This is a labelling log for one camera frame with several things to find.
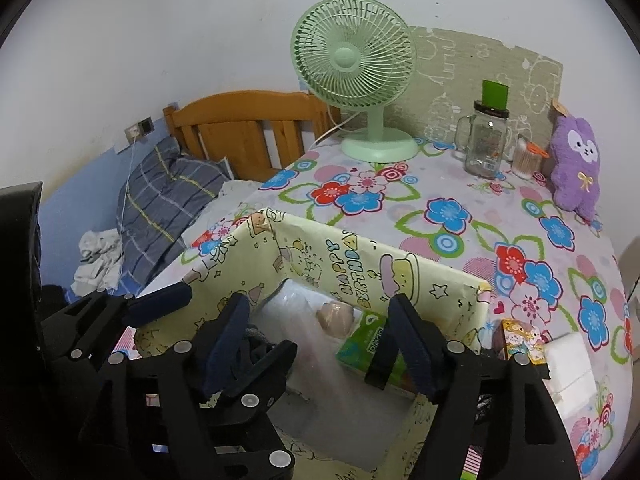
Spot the yellow cartoon paper box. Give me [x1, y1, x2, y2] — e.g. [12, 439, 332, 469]
[132, 207, 493, 480]

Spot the white desk fan cord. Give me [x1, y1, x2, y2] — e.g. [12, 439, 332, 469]
[307, 110, 368, 151]

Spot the clear cotton swab jar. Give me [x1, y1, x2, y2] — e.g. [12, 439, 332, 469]
[511, 137, 548, 180]

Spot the yellow cartoon tissue pack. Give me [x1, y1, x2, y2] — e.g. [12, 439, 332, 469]
[492, 319, 548, 366]

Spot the purple plush rabbit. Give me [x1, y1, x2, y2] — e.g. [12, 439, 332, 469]
[547, 100, 603, 223]

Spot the grey fabric pouch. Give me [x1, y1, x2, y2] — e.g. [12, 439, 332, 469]
[242, 325, 286, 366]

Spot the white tissue pack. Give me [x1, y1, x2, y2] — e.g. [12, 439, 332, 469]
[540, 332, 598, 428]

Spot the floral tablecloth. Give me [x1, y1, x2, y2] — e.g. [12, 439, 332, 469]
[115, 135, 640, 480]

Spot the white bottle beige cap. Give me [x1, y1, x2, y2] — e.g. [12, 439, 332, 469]
[315, 300, 358, 333]

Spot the glass jar mug green lid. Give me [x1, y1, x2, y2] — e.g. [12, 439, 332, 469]
[454, 79, 513, 177]

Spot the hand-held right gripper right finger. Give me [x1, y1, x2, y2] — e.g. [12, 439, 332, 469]
[365, 294, 583, 480]

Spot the wooden bed headboard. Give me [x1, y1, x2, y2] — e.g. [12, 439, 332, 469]
[162, 90, 343, 181]

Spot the clear plastic pack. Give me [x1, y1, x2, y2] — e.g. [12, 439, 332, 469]
[260, 280, 416, 461]

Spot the white crumpled cloth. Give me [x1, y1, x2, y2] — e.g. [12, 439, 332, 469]
[70, 227, 126, 296]

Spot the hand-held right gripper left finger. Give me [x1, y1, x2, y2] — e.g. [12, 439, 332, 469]
[95, 292, 251, 480]

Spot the dark ribbed object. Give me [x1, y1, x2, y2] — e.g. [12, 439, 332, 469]
[0, 182, 46, 480]

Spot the green patterned board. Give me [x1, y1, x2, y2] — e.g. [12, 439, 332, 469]
[400, 25, 565, 161]

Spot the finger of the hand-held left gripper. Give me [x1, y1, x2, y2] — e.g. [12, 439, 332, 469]
[220, 340, 298, 471]
[42, 282, 193, 361]

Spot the grey plaid pillow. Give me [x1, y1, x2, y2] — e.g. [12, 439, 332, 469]
[116, 137, 233, 281]

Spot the green orange drink carton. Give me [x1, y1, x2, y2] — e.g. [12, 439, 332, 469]
[336, 310, 418, 391]

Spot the green desk fan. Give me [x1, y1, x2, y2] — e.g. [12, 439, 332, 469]
[291, 0, 420, 163]

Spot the white charging cable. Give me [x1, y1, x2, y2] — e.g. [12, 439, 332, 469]
[116, 135, 138, 231]

